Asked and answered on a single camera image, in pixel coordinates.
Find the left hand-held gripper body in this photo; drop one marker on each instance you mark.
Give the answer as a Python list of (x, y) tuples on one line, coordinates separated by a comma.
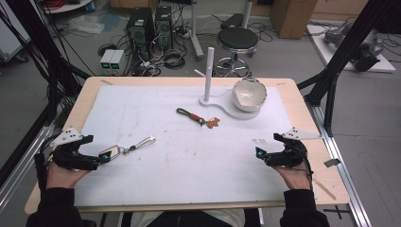
[(71, 157)]

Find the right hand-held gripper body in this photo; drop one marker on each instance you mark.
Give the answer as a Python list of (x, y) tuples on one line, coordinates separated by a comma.
[(288, 156)]

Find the person's left hand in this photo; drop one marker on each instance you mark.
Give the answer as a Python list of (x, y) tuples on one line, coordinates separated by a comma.
[(61, 178)]

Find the person's right hand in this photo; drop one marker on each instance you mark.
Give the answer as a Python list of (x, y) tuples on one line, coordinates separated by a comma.
[(296, 179)]

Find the small grey card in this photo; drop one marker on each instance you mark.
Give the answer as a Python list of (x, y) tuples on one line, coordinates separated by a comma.
[(332, 162)]

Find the thin wooden strip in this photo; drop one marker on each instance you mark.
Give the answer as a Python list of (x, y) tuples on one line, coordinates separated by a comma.
[(324, 189)]

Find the white ceramic bowl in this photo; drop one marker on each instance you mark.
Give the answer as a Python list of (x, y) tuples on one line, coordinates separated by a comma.
[(249, 94)]

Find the white stand with pole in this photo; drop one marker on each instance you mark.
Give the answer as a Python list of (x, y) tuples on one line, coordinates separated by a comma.
[(208, 75)]

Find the grey power supply unit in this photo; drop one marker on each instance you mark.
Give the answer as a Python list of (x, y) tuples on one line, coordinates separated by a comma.
[(117, 61), (106, 61)]

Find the person's torso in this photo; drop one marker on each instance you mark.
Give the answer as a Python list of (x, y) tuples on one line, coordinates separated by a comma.
[(189, 219)]

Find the white floor board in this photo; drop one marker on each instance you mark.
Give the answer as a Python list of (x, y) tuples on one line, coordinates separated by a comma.
[(331, 53)]

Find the black round stool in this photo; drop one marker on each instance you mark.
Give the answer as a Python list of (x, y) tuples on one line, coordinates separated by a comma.
[(237, 39)]

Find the grey and black machine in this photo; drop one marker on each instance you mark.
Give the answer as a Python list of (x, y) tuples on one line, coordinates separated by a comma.
[(365, 48)]

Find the black computer tower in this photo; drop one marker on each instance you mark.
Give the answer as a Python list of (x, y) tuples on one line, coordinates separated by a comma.
[(164, 26), (140, 31)]

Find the clear plastic bag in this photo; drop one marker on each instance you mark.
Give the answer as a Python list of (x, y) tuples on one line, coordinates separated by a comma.
[(85, 24)]

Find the brown cardboard box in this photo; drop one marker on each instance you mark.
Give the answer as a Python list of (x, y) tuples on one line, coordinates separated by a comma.
[(291, 17)]

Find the white desk leg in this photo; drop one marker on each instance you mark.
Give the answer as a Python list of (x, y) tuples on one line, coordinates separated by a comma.
[(195, 28)]

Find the aluminium rail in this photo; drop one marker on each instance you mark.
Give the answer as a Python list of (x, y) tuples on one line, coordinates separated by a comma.
[(19, 170), (342, 164)]

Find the black metal frame strut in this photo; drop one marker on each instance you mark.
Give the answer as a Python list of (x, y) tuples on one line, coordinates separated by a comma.
[(343, 53), (47, 47)]

